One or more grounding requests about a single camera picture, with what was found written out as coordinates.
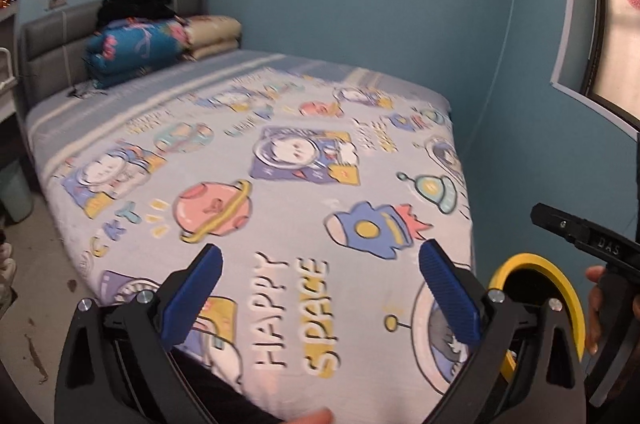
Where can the person's right hand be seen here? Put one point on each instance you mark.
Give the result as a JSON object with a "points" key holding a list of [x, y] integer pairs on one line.
{"points": [[594, 319]]}

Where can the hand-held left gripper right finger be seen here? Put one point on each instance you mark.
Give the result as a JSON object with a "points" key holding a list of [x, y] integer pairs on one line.
{"points": [[450, 299]]}

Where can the white framed window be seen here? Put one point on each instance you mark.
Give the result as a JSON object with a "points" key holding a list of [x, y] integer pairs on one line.
{"points": [[620, 29]]}

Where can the beige folded quilt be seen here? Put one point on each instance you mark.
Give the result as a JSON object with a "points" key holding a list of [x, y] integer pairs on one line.
{"points": [[215, 34]]}

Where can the wall socket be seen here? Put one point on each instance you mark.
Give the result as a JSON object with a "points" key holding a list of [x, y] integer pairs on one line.
{"points": [[56, 1]]}

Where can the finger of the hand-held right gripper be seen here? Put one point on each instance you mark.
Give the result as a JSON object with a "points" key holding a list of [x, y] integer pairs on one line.
{"points": [[555, 221]]}

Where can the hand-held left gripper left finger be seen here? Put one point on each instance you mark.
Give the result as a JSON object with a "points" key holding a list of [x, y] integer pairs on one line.
{"points": [[197, 294]]}

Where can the blue floral folded quilt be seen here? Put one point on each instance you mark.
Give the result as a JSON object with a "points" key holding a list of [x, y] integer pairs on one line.
{"points": [[135, 49]]}

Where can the black clothing pile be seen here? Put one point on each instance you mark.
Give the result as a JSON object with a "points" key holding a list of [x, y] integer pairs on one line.
{"points": [[140, 1]]}

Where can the person's left hand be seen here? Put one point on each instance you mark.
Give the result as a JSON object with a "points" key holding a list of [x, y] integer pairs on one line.
{"points": [[310, 417]]}

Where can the white shoe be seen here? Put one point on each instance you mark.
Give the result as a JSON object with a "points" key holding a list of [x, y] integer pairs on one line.
{"points": [[6, 274]]}

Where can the cartoon printed bed sheet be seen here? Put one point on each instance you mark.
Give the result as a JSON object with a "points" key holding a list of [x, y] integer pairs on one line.
{"points": [[250, 104]]}

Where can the yellow-rimmed black trash can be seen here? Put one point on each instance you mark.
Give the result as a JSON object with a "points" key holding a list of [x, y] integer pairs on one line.
{"points": [[530, 261]]}

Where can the green waste bin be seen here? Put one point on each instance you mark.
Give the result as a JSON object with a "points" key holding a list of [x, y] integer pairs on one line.
{"points": [[15, 194]]}

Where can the grey padded headboard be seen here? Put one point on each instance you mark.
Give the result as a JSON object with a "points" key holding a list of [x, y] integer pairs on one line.
{"points": [[50, 39]]}

